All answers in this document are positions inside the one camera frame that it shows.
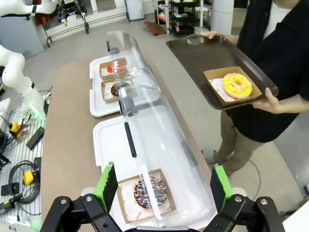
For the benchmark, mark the person's left hand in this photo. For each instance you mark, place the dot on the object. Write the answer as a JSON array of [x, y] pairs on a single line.
[[270, 105]]

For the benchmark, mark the small black box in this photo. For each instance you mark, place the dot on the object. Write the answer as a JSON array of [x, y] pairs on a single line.
[[9, 189]]

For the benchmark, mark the yellow emergency stop box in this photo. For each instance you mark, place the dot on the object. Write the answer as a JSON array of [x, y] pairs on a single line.
[[14, 128]]

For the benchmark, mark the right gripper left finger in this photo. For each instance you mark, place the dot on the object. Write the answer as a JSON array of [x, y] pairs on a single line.
[[109, 188]]

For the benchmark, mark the brown cardboard donut tray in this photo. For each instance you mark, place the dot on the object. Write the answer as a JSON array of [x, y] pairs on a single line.
[[106, 96], [241, 102], [103, 72], [125, 205]]

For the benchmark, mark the aluminium slotted base plate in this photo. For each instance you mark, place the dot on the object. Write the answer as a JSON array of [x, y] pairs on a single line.
[[21, 154]]

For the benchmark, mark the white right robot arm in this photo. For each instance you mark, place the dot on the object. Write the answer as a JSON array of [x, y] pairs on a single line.
[[17, 224]]

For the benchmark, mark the yellow sprinkled donut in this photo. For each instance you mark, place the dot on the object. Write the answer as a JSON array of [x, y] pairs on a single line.
[[229, 84]]

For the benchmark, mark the black frame stand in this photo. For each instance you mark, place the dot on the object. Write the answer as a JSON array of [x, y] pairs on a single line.
[[48, 38]]

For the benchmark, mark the person in black top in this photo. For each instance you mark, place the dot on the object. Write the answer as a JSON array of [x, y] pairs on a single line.
[[277, 60]]

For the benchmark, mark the black shelf cart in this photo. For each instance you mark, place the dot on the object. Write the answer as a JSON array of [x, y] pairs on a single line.
[[183, 17]]

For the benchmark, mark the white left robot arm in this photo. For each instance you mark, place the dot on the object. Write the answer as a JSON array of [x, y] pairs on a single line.
[[14, 70]]

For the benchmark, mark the black handheld yellow label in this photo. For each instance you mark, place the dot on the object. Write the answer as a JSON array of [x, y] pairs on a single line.
[[10, 204]]

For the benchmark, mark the red glazed donut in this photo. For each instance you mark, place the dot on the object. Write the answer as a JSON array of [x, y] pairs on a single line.
[[111, 67]]

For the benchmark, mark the chocolate donut colourful sprinkles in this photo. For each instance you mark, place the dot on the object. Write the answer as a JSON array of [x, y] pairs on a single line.
[[154, 193]]

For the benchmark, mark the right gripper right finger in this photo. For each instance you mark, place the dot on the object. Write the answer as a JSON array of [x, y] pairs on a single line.
[[219, 188]]

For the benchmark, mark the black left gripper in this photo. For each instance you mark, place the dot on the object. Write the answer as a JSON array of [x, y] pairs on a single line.
[[71, 6]]

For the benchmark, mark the person's left forearm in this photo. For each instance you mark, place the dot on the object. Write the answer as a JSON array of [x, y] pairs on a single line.
[[290, 108]]

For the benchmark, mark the white cabinet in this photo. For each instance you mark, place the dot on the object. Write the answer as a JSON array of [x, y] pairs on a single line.
[[134, 9]]

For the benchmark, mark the yellow enabling pendant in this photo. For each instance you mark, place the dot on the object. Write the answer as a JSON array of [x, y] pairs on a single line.
[[28, 177]]

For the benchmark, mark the white round pillar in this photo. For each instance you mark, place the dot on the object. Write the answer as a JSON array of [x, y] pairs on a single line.
[[224, 14]]

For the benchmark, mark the person's right forearm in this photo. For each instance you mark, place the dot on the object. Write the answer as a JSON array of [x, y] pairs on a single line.
[[231, 39]]

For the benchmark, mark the brown bag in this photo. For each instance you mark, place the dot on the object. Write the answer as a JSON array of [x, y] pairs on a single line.
[[155, 28]]

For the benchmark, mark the person's right hand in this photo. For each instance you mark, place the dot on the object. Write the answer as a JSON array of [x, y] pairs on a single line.
[[216, 35]]

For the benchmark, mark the dark brown serving tray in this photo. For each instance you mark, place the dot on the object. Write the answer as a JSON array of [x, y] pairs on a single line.
[[193, 60]]

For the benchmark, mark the clear plastic dome lid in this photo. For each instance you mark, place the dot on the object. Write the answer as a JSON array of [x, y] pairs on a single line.
[[169, 145], [135, 53]]

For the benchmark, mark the black flat adapter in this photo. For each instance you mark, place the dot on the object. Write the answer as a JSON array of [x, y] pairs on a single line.
[[35, 137]]

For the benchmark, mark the chocolate donut orange sprinkles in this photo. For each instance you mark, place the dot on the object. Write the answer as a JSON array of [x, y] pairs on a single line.
[[114, 90]]

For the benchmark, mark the white display tray base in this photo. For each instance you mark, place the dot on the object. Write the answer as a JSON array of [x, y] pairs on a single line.
[[95, 101], [108, 145]]

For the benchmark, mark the grey metal cabinet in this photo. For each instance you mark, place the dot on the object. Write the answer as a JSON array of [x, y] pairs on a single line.
[[21, 36]]

